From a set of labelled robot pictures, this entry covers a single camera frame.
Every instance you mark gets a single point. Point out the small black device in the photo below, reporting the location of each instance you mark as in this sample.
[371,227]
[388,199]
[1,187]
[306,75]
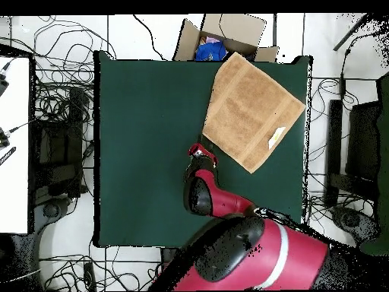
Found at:
[3,140]

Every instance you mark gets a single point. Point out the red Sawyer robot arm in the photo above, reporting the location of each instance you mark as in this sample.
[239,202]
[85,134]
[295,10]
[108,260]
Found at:
[231,203]

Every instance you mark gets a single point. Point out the white side table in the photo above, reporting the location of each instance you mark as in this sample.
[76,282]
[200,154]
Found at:
[15,182]

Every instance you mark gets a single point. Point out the black slanted bar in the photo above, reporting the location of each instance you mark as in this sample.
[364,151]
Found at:
[349,33]

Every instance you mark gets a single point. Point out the dark green table cloth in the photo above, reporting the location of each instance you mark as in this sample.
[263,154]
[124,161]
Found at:
[146,137]

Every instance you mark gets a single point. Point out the black equipment stand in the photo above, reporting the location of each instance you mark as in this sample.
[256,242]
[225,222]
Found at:
[57,146]

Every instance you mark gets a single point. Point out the black wheeled base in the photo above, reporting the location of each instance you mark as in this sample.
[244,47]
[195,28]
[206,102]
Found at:
[352,222]

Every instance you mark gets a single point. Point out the grey round base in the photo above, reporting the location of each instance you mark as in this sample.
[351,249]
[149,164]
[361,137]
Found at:
[50,210]

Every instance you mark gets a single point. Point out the black slotted strip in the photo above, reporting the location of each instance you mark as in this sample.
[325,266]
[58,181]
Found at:
[7,155]

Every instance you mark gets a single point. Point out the bright blue garment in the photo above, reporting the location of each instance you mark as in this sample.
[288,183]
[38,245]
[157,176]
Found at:
[209,51]

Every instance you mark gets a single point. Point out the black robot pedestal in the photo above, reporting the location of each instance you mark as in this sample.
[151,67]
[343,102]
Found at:
[168,258]

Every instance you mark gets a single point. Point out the black power strip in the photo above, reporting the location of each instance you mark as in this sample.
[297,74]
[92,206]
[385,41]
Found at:
[89,276]

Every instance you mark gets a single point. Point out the black monitor stand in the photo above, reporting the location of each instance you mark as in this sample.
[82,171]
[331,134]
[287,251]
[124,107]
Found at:
[363,143]

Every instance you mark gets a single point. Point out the brown cardboard box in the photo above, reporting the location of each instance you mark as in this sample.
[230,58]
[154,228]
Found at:
[188,42]

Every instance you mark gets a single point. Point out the pink garment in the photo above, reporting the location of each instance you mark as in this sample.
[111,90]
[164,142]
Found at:
[211,39]

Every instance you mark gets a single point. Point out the orange terry towel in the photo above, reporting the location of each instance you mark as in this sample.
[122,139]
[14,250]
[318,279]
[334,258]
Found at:
[252,112]

